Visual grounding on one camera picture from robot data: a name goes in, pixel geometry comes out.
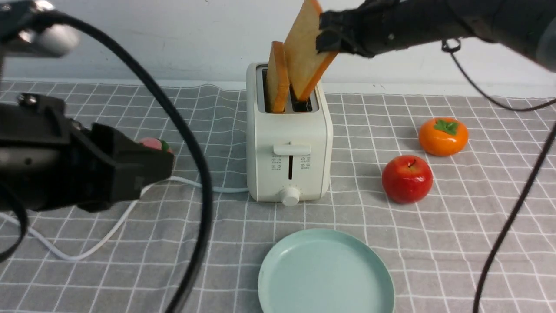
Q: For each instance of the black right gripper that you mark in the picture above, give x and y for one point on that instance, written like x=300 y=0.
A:
x=343 y=31

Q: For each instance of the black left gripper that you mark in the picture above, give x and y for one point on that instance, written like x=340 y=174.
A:
x=50 y=161

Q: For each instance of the toast slice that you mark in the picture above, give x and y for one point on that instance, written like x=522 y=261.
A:
x=305 y=65
x=277 y=80

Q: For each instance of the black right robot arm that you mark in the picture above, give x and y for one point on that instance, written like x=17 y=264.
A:
x=379 y=26

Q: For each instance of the white two-slot toaster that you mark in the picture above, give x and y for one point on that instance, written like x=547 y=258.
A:
x=288 y=154

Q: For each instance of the pink peach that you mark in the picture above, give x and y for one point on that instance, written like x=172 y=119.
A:
x=156 y=143

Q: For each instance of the orange persimmon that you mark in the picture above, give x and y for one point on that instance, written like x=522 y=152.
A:
x=443 y=136

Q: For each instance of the red apple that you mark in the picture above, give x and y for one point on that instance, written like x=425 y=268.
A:
x=407 y=179

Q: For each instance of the grey checked tablecloth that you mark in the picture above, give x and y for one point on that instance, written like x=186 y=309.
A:
x=434 y=249

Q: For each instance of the light green round plate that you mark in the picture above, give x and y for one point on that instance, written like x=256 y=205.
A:
x=324 y=271

